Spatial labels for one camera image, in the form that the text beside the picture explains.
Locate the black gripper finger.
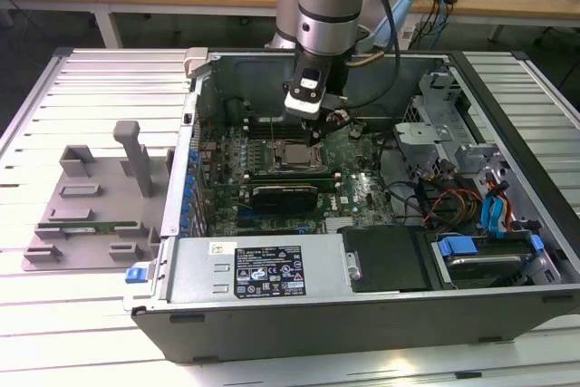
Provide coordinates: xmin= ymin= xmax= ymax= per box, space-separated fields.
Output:
xmin=302 ymin=108 xmax=331 ymax=148
xmin=326 ymin=94 xmax=353 ymax=132

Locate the metal socket cover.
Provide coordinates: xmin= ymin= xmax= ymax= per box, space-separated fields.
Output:
xmin=274 ymin=140 xmax=328 ymax=170

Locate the silver CPU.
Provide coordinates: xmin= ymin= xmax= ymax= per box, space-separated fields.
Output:
xmin=283 ymin=144 xmax=318 ymax=167

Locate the CPU socket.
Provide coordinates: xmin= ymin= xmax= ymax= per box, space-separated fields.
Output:
xmin=270 ymin=138 xmax=330 ymax=171

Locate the RAM slot with white latches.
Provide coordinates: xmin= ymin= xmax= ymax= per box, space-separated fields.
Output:
xmin=243 ymin=126 xmax=308 ymax=134
xmin=244 ymin=173 xmax=341 ymax=182
xmin=243 ymin=115 xmax=305 ymax=123

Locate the green motherboard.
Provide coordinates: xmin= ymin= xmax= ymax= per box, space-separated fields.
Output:
xmin=194 ymin=119 xmax=409 ymax=238

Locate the black graphics card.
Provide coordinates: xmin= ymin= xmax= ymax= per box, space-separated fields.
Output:
xmin=250 ymin=184 xmax=320 ymax=217

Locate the silver metal drive cage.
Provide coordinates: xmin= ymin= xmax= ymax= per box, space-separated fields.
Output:
xmin=391 ymin=64 xmax=516 ymax=193

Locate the grey plastic case latch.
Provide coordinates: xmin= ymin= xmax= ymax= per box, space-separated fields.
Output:
xmin=184 ymin=46 xmax=213 ymax=81

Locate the black plastic shroud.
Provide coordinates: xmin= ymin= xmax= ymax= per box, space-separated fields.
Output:
xmin=339 ymin=225 xmax=430 ymax=294

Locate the black rating label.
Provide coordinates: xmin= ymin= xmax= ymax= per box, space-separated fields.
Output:
xmin=233 ymin=245 xmax=309 ymax=300

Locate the grey power supply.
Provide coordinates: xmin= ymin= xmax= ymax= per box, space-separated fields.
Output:
xmin=165 ymin=236 xmax=353 ymax=305

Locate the black PC case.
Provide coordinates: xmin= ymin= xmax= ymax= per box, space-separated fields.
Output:
xmin=121 ymin=46 xmax=580 ymax=365

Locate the hard disk in blue carrier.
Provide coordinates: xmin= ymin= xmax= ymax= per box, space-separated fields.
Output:
xmin=430 ymin=231 xmax=547 ymax=291

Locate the blue case latch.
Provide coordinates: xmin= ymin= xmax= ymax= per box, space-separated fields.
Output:
xmin=124 ymin=266 xmax=149 ymax=284

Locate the grey parts rack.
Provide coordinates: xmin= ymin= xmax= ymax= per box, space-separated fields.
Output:
xmin=22 ymin=120 xmax=176 ymax=273

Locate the green RAM stick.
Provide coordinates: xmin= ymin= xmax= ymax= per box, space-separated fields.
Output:
xmin=38 ymin=220 xmax=140 ymax=232

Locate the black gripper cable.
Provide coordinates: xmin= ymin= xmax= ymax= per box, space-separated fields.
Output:
xmin=344 ymin=0 xmax=405 ymax=110

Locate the blue cable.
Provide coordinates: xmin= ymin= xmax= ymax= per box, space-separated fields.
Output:
xmin=425 ymin=0 xmax=450 ymax=51

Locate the multicoloured power wire bundle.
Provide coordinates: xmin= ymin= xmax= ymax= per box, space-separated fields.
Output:
xmin=425 ymin=187 xmax=484 ymax=225

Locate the blue flat wire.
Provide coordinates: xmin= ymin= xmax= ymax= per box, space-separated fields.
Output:
xmin=480 ymin=196 xmax=499 ymax=237
xmin=491 ymin=180 xmax=517 ymax=239

